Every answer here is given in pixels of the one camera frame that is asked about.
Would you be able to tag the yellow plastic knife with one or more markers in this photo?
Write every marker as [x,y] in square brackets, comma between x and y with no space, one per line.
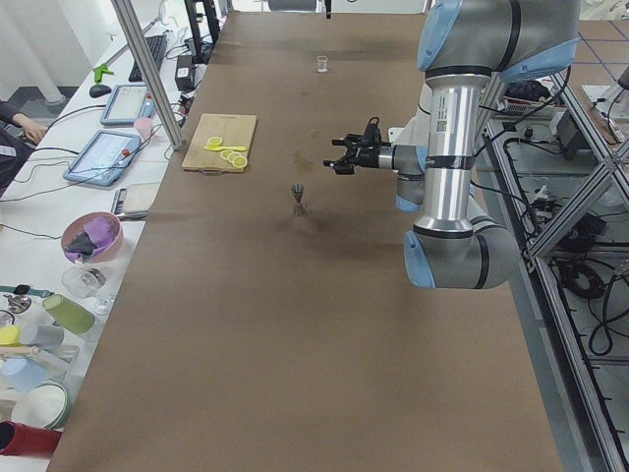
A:
[221,148]

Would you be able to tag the steel jigger measuring cup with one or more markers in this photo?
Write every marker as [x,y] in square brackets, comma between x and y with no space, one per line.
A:
[297,191]

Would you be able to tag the lemon slice near handle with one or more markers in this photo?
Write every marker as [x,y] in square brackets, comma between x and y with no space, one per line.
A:
[240,163]

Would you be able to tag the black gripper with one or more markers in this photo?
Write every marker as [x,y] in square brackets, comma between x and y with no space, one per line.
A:
[367,158]

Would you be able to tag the pink bowl with cloths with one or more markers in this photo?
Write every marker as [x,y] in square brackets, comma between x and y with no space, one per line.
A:
[93,238]

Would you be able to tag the clear glass shaker cup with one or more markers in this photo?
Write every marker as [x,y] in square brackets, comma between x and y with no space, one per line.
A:
[322,64]

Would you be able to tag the blue teach pendant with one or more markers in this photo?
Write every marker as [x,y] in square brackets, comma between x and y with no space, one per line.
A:
[126,104]
[104,159]

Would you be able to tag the blue teach pendant far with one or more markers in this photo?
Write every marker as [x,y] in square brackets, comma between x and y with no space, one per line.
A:
[126,104]

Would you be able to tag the wine glass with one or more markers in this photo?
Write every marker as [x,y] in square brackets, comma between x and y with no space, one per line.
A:
[86,283]

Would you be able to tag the aluminium frame post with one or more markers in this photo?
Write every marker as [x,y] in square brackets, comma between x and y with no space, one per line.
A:
[132,30]

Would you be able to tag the blue teach pendant near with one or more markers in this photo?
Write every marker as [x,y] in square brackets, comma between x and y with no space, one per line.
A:
[104,159]

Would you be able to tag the pink cup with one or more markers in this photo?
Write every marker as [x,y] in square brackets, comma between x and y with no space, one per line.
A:
[144,126]

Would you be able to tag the green cup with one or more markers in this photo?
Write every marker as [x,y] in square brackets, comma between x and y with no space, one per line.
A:
[69,314]

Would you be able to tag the red cylinder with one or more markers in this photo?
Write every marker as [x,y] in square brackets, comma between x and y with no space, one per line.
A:
[18,439]

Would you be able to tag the seated person with glasses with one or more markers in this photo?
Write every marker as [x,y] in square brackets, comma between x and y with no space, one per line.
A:
[14,152]

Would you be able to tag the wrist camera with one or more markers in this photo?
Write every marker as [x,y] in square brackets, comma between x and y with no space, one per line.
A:
[372,135]

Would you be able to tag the brown table mat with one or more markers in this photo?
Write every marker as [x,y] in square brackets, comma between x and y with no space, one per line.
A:
[246,338]

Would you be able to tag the lemon slice by knife tip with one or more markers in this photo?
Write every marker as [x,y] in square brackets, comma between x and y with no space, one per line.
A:
[214,142]

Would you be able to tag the wooden cutting board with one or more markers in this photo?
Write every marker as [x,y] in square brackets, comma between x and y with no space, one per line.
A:
[234,129]

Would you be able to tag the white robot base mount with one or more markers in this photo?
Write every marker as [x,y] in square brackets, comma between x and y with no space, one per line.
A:
[414,136]

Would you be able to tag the light blue cup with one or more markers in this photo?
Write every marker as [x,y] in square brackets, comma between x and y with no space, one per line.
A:
[24,374]

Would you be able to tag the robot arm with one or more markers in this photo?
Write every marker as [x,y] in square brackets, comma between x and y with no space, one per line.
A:
[454,243]

